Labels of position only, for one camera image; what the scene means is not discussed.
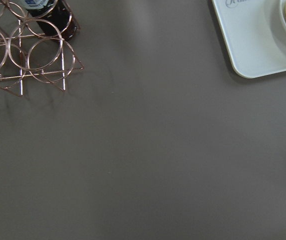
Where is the tea bottle rack back right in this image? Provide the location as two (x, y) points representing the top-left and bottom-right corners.
(20, 0), (79, 41)

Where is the copper wire bottle rack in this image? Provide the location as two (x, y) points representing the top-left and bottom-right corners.
(0, 0), (84, 97)

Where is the white rectangular serving tray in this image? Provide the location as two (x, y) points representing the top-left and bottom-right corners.
(212, 0), (286, 79)

